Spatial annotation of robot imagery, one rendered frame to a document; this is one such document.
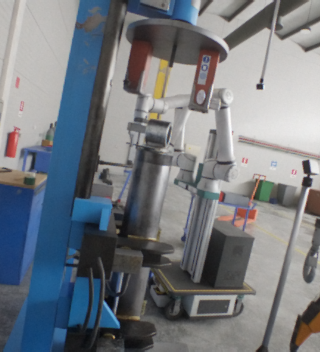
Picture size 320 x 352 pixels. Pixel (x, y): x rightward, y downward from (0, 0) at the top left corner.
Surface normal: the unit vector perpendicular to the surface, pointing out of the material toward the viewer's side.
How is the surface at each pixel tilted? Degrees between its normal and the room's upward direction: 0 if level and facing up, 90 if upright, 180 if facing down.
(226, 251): 90
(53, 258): 90
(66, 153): 90
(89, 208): 90
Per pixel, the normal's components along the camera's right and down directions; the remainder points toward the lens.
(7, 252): 0.22, 0.12
